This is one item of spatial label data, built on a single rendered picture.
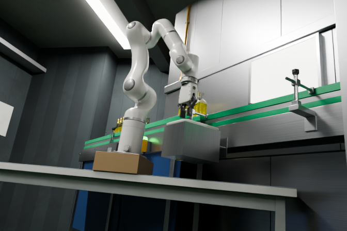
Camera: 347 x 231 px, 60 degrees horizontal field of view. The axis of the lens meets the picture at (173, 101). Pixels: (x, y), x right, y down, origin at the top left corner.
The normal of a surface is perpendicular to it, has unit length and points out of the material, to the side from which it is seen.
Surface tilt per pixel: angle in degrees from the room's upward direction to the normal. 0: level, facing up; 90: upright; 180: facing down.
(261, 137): 90
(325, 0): 90
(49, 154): 90
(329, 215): 90
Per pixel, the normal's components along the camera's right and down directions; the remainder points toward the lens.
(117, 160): -0.23, -0.33
